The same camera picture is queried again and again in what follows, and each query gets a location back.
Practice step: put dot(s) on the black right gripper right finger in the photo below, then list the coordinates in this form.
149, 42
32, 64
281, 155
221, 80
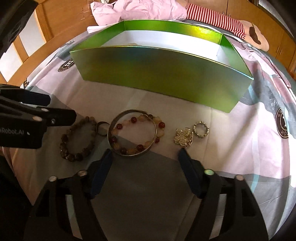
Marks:
228, 209

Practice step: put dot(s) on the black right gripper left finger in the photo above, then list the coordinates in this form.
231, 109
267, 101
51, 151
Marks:
50, 220

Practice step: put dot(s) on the silver metal bangle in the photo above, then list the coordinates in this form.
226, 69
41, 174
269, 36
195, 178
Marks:
133, 132

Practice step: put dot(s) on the gold flower brooch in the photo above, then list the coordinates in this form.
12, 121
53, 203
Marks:
183, 137

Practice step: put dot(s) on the patterned bed sheet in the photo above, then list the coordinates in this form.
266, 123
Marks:
162, 136

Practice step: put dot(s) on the pink crumpled blanket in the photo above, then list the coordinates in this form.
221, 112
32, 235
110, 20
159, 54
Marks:
107, 14

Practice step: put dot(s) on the green cardboard box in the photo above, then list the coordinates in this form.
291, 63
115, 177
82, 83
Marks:
177, 59

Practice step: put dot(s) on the red striped plush toy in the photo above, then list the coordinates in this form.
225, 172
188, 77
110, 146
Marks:
244, 30

